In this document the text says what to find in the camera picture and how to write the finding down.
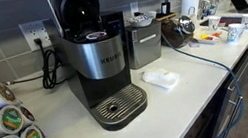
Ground white double wall outlet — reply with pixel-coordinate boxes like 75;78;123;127
18;18;55;54

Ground white patterned bowl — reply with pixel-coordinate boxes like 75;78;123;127
126;9;160;31

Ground orange plastic utensil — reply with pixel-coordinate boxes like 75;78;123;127
208;30;223;39

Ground purple coffee pod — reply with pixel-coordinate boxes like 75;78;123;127
85;29;109;44

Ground small wooden shelf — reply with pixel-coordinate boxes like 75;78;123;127
155;11;179;24

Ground steel kettle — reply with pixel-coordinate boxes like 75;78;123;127
122;18;169;71

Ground black silver Keurig coffee machine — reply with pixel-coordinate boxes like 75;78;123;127
39;0;153;138

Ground small black container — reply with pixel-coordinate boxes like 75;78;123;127
158;0;174;16

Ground black appliance power cord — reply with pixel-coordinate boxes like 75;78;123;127
33;33;68;92

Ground white paper towel roll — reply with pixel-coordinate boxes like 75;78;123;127
178;0;206;20

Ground yellow plastic piece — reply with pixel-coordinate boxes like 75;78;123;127
199;32;211;41

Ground beige clamshell takeout container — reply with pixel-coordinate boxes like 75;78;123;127
188;11;225;49

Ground dark glass jar chrome lid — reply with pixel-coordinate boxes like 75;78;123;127
157;13;200;52

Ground dark lower cabinets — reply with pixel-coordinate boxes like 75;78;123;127
170;94;241;138

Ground teal power cable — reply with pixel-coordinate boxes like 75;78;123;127
159;20;248;138

